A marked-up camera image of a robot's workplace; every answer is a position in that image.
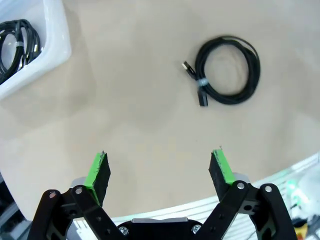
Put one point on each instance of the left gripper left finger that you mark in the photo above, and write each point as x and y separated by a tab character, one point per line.
100	180

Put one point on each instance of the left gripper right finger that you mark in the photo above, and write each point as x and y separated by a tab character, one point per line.
220	175

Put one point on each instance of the yellow emergency stop button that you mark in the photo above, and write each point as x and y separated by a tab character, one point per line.
301	228

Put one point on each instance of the clear plastic storage container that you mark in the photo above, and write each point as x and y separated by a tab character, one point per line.
57	50

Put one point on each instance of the aluminium extrusion frame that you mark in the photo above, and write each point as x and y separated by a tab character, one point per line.
162	210

